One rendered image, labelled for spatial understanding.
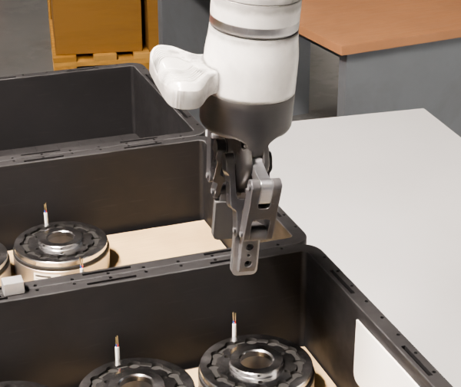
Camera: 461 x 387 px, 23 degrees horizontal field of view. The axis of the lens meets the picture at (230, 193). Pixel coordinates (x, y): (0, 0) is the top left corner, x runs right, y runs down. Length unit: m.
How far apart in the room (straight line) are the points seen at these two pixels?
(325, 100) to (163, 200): 2.93
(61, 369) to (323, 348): 0.24
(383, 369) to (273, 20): 0.30
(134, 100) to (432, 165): 0.53
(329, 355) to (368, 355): 0.09
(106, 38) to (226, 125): 3.50
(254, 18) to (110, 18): 3.51
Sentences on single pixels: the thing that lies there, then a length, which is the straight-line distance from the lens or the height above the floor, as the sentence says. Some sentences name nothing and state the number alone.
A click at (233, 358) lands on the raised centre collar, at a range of 1.00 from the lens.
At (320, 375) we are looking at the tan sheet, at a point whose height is 0.83.
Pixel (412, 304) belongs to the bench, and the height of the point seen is 0.70.
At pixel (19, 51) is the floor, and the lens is 4.89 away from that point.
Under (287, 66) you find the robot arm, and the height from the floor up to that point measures 1.15.
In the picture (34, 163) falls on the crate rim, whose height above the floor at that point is 0.93.
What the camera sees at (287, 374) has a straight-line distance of 0.99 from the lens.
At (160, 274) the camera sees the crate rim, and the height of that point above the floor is 0.93.
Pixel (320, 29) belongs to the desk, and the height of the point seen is 0.65.
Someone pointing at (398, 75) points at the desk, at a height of 0.54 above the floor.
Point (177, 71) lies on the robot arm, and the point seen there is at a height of 1.14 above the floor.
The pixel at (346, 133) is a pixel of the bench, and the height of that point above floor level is 0.70.
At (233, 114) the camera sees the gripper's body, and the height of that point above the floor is 1.11.
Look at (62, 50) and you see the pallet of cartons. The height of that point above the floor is 0.15.
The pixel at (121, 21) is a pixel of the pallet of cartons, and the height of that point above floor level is 0.25.
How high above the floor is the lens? 1.41
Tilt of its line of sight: 24 degrees down
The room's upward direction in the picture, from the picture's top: straight up
